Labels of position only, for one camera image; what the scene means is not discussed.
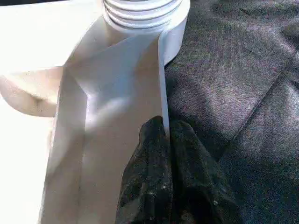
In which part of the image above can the white plastic table leg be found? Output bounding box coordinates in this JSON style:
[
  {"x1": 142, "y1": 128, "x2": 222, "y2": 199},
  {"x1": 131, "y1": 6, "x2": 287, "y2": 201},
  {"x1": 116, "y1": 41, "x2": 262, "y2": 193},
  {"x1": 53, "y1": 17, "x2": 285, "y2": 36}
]
[{"x1": 102, "y1": 0, "x2": 190, "y2": 30}]

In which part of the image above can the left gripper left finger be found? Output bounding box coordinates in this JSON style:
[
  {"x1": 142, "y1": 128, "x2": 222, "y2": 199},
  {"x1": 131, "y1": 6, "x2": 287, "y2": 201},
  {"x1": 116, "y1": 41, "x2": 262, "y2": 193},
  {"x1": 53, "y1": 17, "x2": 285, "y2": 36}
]
[{"x1": 117, "y1": 115, "x2": 174, "y2": 224}]

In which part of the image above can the black mat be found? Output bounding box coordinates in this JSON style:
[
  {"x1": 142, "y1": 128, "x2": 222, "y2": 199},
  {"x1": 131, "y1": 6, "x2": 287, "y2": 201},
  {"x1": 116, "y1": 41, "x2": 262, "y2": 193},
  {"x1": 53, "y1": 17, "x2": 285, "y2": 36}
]
[{"x1": 163, "y1": 0, "x2": 299, "y2": 224}]

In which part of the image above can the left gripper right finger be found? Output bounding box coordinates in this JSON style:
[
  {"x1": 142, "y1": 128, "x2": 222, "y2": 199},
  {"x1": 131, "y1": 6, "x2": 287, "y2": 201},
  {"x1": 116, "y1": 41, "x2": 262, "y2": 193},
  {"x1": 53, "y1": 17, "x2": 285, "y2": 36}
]
[{"x1": 168, "y1": 119, "x2": 239, "y2": 224}]

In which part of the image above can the white plastic table top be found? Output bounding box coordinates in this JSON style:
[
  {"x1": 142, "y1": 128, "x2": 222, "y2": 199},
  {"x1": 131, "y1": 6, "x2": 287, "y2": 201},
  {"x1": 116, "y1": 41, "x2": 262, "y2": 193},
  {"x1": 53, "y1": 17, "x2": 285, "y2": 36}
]
[{"x1": 0, "y1": 0, "x2": 190, "y2": 224}]

